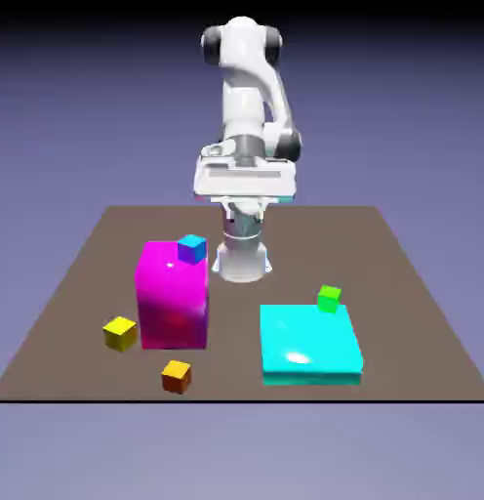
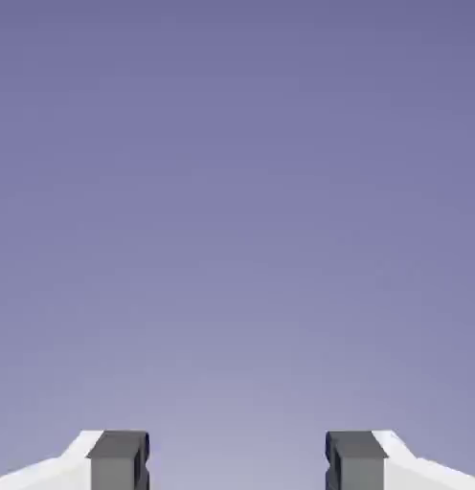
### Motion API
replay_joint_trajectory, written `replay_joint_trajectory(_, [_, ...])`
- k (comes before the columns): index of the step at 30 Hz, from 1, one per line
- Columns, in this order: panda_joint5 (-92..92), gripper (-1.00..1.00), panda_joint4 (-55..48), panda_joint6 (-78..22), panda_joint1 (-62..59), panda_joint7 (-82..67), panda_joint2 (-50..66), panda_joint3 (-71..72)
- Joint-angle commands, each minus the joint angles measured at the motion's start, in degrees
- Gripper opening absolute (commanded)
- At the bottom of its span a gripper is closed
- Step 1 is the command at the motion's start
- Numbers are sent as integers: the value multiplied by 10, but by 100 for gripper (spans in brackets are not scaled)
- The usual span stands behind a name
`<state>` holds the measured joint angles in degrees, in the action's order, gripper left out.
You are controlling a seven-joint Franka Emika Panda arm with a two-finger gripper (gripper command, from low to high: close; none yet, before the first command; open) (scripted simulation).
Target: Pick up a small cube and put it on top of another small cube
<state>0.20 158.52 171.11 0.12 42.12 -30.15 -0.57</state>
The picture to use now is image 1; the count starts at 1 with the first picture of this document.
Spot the large magenta box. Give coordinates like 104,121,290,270
134,240,210,351

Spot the small blue cube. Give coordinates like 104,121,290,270
176,233,208,266

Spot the small orange cube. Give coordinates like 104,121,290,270
160,359,192,395

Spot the small green cube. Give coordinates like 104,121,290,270
316,284,343,314

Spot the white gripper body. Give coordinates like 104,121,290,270
192,154,298,204

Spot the small yellow cube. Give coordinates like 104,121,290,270
101,315,139,353

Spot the large cyan box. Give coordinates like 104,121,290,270
259,303,365,387

